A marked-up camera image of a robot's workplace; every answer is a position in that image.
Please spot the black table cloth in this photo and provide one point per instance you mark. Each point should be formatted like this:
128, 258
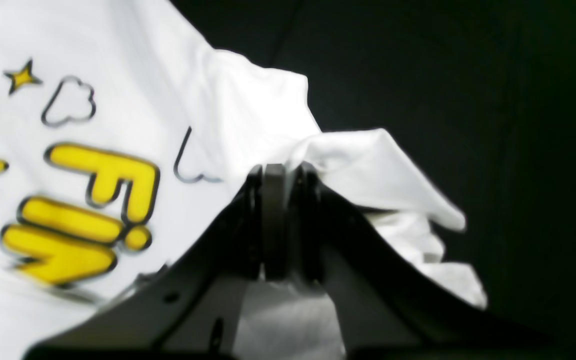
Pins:
481, 94

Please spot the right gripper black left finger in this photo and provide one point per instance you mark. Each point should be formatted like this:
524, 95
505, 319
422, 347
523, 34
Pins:
190, 310

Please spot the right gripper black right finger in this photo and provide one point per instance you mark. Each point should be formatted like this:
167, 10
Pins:
386, 309

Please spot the white printed t-shirt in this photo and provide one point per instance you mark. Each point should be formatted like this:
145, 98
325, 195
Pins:
123, 133

